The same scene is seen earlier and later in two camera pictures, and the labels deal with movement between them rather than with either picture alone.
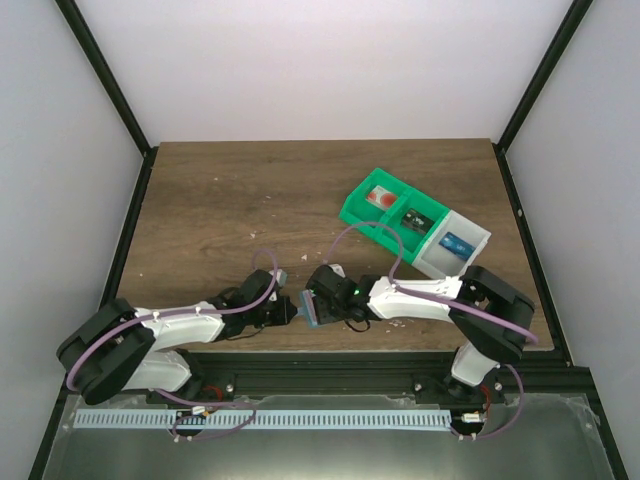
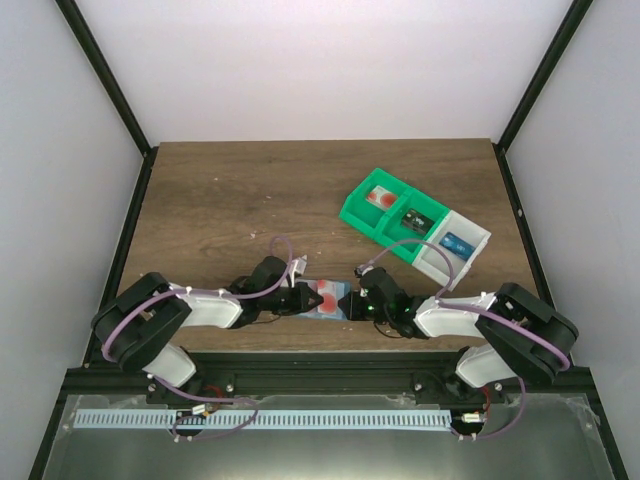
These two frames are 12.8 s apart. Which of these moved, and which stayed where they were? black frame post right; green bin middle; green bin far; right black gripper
Moved: right black gripper
Stayed: green bin middle; green bin far; black frame post right
